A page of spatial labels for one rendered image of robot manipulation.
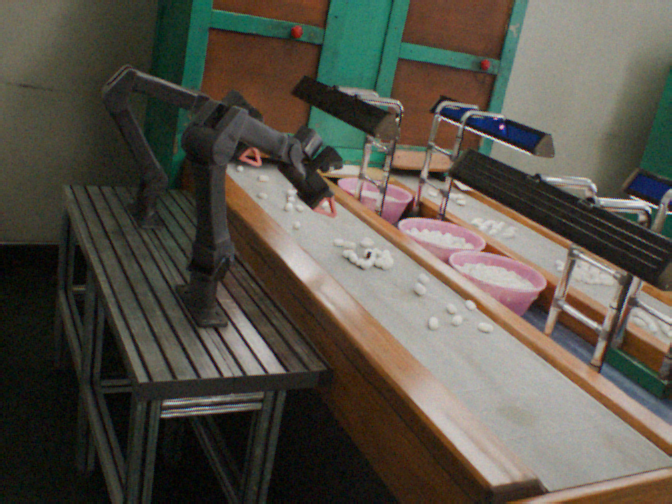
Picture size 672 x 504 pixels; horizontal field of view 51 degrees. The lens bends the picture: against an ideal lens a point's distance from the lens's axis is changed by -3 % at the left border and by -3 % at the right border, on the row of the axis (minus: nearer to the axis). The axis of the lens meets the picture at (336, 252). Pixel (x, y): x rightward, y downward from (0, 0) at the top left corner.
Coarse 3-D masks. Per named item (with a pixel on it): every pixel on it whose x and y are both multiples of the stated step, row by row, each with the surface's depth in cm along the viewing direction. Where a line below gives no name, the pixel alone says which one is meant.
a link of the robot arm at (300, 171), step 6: (306, 156) 171; (300, 162) 169; (306, 162) 173; (282, 168) 169; (288, 168) 168; (294, 168) 168; (300, 168) 169; (306, 168) 171; (282, 174) 170; (288, 174) 169; (294, 174) 169; (300, 174) 169; (288, 180) 171; (294, 180) 170; (300, 180) 170
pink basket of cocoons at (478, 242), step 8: (400, 224) 215; (408, 224) 223; (416, 224) 225; (424, 224) 227; (432, 224) 227; (440, 224) 228; (448, 224) 227; (448, 232) 227; (464, 232) 225; (472, 232) 223; (416, 240) 206; (424, 240) 205; (472, 240) 222; (480, 240) 218; (432, 248) 205; (440, 248) 204; (448, 248) 203; (456, 248) 203; (480, 248) 208; (440, 256) 205; (448, 256) 205; (448, 264) 207
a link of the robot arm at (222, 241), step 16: (192, 128) 143; (208, 128) 143; (192, 144) 142; (208, 144) 140; (192, 160) 144; (208, 160) 141; (208, 176) 143; (224, 176) 147; (208, 192) 146; (224, 192) 149; (208, 208) 148; (224, 208) 151; (208, 224) 150; (224, 224) 153; (208, 240) 152; (224, 240) 153; (208, 256) 153
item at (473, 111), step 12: (456, 108) 241; (468, 108) 242; (504, 120) 231; (432, 132) 240; (432, 144) 242; (456, 144) 228; (456, 156) 229; (420, 180) 246; (420, 192) 247; (444, 192) 233; (420, 204) 249; (444, 204) 234; (408, 216) 252; (420, 228) 245; (432, 228) 239
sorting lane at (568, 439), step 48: (384, 240) 208; (384, 288) 172; (432, 288) 178; (432, 336) 151; (480, 336) 155; (480, 384) 134; (528, 384) 138; (528, 432) 120; (576, 432) 123; (624, 432) 126; (576, 480) 109
